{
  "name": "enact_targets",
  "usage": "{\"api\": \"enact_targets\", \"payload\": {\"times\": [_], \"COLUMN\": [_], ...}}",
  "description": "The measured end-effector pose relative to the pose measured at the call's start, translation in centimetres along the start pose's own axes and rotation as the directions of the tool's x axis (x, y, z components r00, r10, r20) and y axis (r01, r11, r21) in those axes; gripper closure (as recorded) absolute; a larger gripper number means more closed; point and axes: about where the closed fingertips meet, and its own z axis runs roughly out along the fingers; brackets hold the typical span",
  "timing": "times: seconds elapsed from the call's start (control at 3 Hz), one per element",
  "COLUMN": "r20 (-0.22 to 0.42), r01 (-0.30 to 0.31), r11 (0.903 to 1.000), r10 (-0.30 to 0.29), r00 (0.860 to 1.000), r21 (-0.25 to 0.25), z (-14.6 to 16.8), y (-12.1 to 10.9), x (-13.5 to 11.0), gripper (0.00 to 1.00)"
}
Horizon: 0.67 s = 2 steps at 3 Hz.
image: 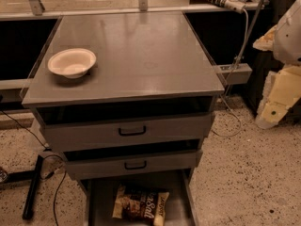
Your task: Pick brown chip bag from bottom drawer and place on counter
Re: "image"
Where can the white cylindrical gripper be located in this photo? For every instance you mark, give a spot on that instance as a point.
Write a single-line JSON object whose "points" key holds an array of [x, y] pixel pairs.
{"points": [[289, 38]]}

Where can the brown chip bag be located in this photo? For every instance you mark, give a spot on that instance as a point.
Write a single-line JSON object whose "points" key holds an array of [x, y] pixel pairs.
{"points": [[141, 204]]}

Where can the grey drawer cabinet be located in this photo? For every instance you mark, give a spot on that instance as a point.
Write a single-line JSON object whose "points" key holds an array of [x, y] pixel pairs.
{"points": [[148, 65]]}

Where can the grey top drawer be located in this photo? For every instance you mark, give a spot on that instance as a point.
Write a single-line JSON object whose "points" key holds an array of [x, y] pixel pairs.
{"points": [[108, 134]]}

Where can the grey drawer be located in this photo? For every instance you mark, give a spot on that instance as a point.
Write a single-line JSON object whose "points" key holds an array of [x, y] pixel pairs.
{"points": [[180, 209], [108, 134], [110, 167]]}

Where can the grey bottom drawer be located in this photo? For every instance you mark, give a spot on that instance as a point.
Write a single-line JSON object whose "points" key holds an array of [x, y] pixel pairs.
{"points": [[180, 209]]}

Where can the grey middle drawer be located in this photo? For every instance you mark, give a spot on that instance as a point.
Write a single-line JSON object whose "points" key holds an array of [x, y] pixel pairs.
{"points": [[110, 167]]}

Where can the white paper bowl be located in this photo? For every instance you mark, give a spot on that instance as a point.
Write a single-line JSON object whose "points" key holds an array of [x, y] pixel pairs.
{"points": [[71, 63]]}

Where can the black metal stand leg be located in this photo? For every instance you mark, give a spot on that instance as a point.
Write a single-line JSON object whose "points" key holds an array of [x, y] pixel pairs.
{"points": [[35, 181]]}

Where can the grey side bracket box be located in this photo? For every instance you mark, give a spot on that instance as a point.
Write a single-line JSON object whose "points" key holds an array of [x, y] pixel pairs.
{"points": [[229, 75]]}

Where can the black top drawer handle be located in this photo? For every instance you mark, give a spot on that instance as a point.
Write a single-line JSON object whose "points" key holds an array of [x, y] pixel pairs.
{"points": [[131, 132]]}

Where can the black drawer handle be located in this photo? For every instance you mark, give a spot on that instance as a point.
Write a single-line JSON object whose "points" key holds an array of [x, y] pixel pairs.
{"points": [[135, 165], [131, 132]]}

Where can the black middle drawer handle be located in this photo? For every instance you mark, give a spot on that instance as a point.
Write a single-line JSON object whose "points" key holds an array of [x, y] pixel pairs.
{"points": [[135, 165]]}

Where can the metal frame post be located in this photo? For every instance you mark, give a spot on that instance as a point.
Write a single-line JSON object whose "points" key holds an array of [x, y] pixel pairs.
{"points": [[37, 7]]}

